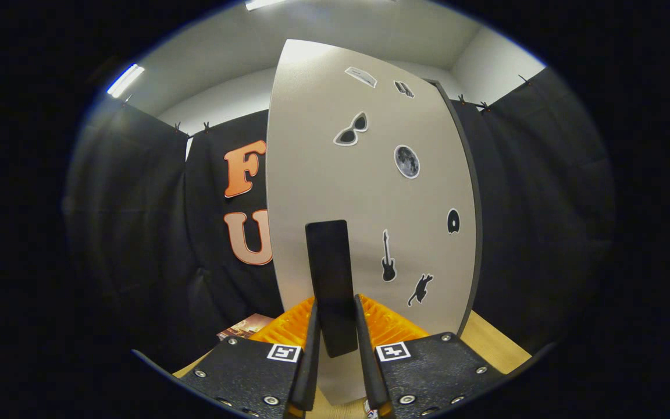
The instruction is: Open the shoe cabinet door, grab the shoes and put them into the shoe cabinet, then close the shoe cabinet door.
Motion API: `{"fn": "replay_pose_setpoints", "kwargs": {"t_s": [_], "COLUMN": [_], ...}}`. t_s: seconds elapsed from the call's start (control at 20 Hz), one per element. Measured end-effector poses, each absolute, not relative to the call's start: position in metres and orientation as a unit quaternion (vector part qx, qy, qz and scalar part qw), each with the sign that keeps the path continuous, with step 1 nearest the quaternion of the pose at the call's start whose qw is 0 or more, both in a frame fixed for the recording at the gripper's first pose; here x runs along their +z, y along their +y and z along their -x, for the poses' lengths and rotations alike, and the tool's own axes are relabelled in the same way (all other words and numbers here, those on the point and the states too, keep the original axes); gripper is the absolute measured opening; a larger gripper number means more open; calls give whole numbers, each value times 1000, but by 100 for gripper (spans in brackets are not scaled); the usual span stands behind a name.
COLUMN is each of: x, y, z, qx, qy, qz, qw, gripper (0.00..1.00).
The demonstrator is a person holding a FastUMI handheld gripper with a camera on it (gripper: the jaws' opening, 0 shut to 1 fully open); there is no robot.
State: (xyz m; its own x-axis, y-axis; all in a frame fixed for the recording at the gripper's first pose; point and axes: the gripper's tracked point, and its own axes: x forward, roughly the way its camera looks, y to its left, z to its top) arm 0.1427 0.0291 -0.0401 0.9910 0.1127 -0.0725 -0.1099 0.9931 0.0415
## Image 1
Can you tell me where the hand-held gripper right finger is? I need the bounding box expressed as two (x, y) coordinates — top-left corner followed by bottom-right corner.
(354, 294), (507, 419)

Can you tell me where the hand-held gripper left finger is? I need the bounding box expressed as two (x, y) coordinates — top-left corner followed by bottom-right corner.
(173, 296), (321, 419)

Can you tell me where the black door handle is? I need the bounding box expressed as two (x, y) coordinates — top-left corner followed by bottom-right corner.
(305, 219), (359, 358)

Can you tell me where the beige shoe cabinet door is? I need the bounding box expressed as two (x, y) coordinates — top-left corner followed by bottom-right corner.
(265, 39), (478, 406)

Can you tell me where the brown cover book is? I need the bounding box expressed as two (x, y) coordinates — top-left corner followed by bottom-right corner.
(217, 313), (275, 341)

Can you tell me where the black backdrop cloth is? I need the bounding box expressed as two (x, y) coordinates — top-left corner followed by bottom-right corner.
(65, 67), (615, 373)

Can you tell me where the ceiling light strip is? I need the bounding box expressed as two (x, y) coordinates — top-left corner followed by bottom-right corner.
(106, 63), (145, 98)

